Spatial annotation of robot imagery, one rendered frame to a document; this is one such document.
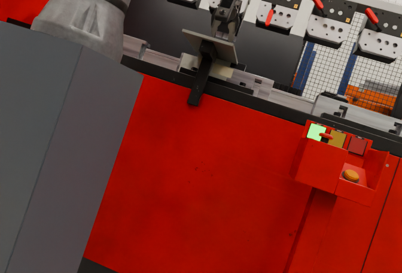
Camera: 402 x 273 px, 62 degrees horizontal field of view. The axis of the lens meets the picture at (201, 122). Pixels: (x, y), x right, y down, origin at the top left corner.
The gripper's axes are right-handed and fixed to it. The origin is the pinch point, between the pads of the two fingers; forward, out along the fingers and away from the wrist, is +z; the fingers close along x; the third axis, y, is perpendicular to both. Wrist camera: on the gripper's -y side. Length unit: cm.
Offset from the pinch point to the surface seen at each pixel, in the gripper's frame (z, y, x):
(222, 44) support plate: -6.8, -17.2, -4.2
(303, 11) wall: 131, 454, -32
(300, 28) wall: 152, 435, -35
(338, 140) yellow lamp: 7, -30, -48
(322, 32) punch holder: -7.9, 13.4, -35.2
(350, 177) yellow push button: 8, -43, -52
